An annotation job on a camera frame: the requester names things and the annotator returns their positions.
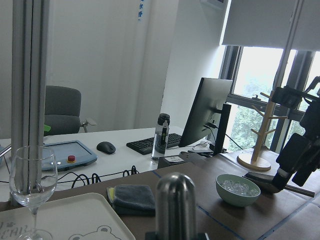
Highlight black computer mouse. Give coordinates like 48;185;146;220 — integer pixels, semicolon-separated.
96;141;116;155

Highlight grey folded cloth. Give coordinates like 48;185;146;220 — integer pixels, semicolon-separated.
112;184;156;216

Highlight cream bear tray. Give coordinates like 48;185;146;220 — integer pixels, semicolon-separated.
0;193;135;240

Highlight white roller blind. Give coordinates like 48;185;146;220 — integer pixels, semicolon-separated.
222;0;320;51

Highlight grey office chair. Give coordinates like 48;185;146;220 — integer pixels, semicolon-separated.
44;85;97;136

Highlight computer monitor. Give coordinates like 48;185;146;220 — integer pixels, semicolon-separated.
178;77;233;148

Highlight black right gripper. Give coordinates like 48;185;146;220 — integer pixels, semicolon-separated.
271;76;320;191

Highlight clear wine glass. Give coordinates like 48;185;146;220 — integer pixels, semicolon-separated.
9;145;58;240

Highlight aluminium frame post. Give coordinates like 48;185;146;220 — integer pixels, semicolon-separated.
9;0;51;207

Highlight green bowl of ice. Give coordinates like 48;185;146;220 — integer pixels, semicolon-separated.
216;174;261;207

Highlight metal ice scoop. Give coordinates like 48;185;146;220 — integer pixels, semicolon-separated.
243;172;315;198

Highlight wooden mug tree stand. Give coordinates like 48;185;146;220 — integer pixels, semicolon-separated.
237;90;288;172

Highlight yellow sponge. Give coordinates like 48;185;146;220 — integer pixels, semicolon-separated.
106;187;115;204

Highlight steel muddler with black tip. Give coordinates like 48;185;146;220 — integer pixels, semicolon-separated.
155;172;197;240

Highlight blue teach pendant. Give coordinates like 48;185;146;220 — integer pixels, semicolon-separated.
44;140;98;172

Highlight black keyboard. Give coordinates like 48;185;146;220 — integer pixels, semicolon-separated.
126;132;184;155

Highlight clear water bottle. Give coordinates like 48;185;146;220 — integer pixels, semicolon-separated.
151;113;170;161

